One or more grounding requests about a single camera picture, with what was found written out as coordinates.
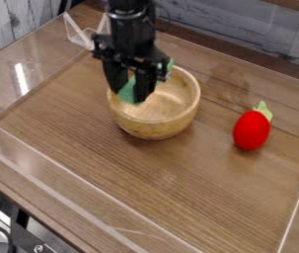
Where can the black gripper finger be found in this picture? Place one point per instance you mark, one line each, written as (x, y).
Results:
(144, 83)
(116, 74)

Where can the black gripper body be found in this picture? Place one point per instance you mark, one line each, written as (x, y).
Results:
(129, 53)

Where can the green rectangular block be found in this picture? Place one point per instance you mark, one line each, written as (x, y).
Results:
(127, 94)

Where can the light wooden bowl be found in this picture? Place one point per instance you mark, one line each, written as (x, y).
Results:
(165, 113)

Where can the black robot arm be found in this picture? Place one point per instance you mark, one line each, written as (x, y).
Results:
(132, 23)

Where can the red plush strawberry toy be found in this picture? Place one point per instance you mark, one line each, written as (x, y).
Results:
(252, 127)

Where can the black metal table leg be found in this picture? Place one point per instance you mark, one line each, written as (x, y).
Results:
(26, 242)

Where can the clear acrylic corner bracket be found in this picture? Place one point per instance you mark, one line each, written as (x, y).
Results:
(80, 36)

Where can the clear acrylic tray wall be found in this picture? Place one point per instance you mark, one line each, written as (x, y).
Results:
(86, 217)

